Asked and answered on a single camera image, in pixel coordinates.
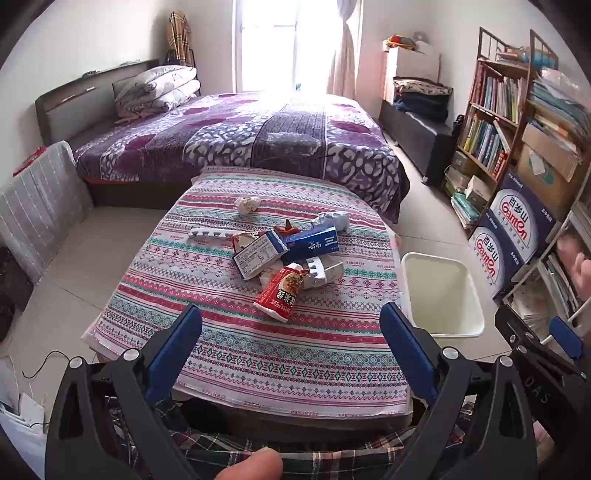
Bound crumpled silver wrapper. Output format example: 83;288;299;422
310;210;350;234

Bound black cable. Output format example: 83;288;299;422
22;350;71;430

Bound dark wooden headboard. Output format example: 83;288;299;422
35;58;160;147

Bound white paper bag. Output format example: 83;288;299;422
0;360;51;464

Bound striped patterned tablecloth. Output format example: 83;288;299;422
82;166;414;416

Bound person's left hand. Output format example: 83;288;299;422
213;448;284;480

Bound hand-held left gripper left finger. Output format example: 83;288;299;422
45;304;204;480

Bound stack of folded blankets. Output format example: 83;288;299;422
392;78;453;122

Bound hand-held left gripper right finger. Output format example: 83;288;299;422
379;301;539;480

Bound grey striped chair cover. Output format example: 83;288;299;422
0;141;95;284

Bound blue water carton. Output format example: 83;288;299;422
488;171;563;265
468;215;539;299

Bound bed with purple blanket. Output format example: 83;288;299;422
74;91;411;224

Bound folded patterned quilt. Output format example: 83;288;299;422
115;65;201;118

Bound person's right hand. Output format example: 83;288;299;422
555;234;591;302

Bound pink curtain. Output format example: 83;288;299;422
327;0;363;99

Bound white metal rack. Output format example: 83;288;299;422
502;203;591;343

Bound long white plastic tray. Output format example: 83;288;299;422
187;226;248;240

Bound row of thin books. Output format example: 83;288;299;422
471;65;526;124

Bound white box with label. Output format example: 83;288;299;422
232;231;291;281

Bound plaid hanging coat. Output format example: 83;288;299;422
166;10;195;68

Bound pile of papers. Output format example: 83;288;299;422
529;67;591;149

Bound bright window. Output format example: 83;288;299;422
233;0;342;93

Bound brown cardboard box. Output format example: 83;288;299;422
516;122;583;221

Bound short white plastic tray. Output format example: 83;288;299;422
300;258;345;289

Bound white plastic bin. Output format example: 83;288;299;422
401;251;485;339

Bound white cabinet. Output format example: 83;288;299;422
382;39;441;106

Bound black bench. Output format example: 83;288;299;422
379;99;455;186

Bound red snack packet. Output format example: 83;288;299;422
253;263;306;323

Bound loose white papers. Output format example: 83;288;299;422
507;284;551;334

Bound row of colourful books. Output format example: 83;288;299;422
462;115;511;179

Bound floor stack of books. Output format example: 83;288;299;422
443;154;496;230

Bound red white food wrapper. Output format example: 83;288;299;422
231;232;260;253

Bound wooden bookshelf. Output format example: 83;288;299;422
450;27;559;232

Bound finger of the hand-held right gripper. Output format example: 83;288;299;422
549;316;586;360
494;305;557;365

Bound upright books in rack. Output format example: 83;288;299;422
540;254;583;320

